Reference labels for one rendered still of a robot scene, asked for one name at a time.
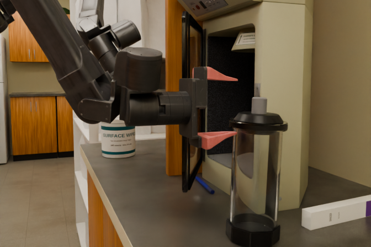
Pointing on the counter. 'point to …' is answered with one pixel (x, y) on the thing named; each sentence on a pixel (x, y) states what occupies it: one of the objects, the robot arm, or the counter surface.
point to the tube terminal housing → (277, 71)
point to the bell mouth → (245, 41)
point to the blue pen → (205, 184)
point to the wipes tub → (117, 139)
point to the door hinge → (203, 109)
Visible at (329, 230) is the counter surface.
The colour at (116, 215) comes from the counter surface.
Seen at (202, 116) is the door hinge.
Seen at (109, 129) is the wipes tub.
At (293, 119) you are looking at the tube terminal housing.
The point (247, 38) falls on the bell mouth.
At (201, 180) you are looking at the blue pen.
